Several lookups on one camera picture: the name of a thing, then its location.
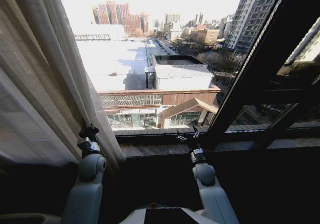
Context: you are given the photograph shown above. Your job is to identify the sheer beige curtain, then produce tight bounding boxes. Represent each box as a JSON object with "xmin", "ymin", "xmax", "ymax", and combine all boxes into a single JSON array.
[{"xmin": 0, "ymin": 0, "xmax": 127, "ymax": 171}]

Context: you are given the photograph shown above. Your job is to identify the white rooftop hut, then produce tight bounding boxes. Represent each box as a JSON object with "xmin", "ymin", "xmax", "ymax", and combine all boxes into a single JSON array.
[{"xmin": 144, "ymin": 55, "xmax": 216, "ymax": 91}]

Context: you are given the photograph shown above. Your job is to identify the dark window frame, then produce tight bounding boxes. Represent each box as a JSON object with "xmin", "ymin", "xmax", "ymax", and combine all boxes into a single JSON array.
[{"xmin": 113, "ymin": 0, "xmax": 320, "ymax": 150}]

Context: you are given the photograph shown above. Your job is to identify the white robot front shell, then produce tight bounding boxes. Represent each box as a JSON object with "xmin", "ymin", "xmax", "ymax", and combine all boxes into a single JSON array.
[{"xmin": 124, "ymin": 202, "xmax": 210, "ymax": 224}]

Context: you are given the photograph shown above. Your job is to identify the low building with white roof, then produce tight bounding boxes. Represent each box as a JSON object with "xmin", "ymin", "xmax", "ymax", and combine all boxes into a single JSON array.
[{"xmin": 74, "ymin": 37, "xmax": 221, "ymax": 130}]

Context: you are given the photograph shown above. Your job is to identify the red brick high-rise buildings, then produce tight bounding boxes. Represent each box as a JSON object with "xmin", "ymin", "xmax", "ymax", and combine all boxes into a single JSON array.
[{"xmin": 91, "ymin": 0, "xmax": 150, "ymax": 35}]

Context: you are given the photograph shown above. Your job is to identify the beige upholstered furniture edge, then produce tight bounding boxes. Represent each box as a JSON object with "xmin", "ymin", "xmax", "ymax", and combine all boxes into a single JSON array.
[{"xmin": 0, "ymin": 212, "xmax": 63, "ymax": 224}]

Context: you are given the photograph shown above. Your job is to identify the grey stone window sill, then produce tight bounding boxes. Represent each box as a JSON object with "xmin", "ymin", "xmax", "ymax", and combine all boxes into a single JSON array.
[{"xmin": 119, "ymin": 136, "xmax": 320, "ymax": 159}]

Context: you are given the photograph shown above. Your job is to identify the grey high-rise tower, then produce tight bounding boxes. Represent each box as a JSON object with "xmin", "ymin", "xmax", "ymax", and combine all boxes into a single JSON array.
[{"xmin": 223, "ymin": 0, "xmax": 286, "ymax": 54}]

